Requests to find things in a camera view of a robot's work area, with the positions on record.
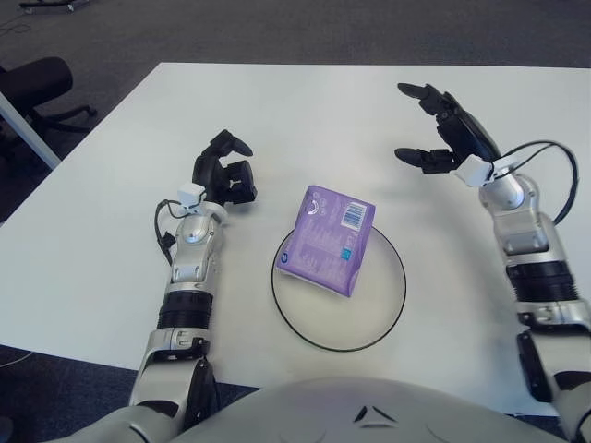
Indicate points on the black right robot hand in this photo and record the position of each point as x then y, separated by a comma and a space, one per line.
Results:
466, 129

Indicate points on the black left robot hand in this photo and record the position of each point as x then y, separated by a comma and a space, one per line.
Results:
212, 173

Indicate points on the purple tissue paper pack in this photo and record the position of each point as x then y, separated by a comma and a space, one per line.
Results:
323, 244

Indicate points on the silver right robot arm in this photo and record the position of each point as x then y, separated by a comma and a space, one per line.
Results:
531, 249

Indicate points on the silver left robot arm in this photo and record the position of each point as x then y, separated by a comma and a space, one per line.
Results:
189, 277

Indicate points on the white plate with black rim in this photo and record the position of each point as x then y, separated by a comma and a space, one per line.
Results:
378, 304

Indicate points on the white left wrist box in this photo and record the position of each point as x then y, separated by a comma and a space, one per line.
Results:
190, 195

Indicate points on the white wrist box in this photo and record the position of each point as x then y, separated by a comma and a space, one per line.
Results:
472, 171
190, 195

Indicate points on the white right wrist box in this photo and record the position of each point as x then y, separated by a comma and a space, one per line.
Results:
472, 171

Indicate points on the white desk leg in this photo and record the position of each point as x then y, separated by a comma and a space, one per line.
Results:
27, 131

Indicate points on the black office chair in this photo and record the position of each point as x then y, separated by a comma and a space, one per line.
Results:
37, 85

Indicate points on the black wheeled chair base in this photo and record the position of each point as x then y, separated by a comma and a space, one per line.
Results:
60, 5

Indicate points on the grey robot torso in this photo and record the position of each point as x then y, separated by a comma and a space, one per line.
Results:
346, 415

